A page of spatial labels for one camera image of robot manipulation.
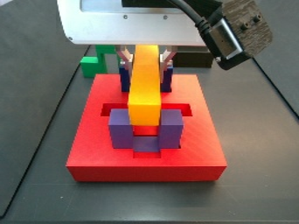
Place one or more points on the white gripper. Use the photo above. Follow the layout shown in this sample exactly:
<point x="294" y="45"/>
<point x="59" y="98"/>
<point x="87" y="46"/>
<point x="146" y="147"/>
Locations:
<point x="103" y="22"/>

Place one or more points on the yellow rectangular bar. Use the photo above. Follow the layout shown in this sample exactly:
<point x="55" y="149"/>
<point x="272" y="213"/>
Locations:
<point x="144" y="97"/>

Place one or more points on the red board with slots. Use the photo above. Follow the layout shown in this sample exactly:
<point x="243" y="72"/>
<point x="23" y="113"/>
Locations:
<point x="196" y="161"/>

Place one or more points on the dark blue U block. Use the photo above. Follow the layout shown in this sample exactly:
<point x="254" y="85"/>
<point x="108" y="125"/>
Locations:
<point x="166" y="85"/>

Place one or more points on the black block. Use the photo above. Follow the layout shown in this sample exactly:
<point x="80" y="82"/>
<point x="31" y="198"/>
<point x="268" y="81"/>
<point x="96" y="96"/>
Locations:
<point x="192" y="56"/>

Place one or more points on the green stepped block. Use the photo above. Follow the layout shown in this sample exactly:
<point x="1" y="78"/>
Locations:
<point x="95" y="64"/>

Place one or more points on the purple U block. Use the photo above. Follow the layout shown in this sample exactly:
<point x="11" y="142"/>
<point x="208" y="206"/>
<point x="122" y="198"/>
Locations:
<point x="146" y="138"/>

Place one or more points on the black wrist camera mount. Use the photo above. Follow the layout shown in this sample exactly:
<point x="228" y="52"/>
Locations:
<point x="239" y="33"/>

